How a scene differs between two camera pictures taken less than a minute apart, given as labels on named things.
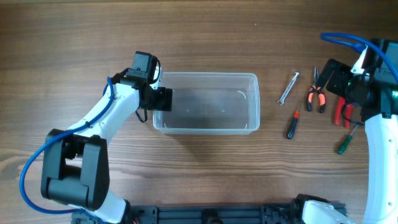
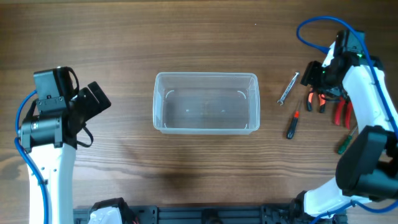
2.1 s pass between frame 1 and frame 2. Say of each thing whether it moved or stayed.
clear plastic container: stayed
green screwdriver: stayed
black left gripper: moved
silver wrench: stayed
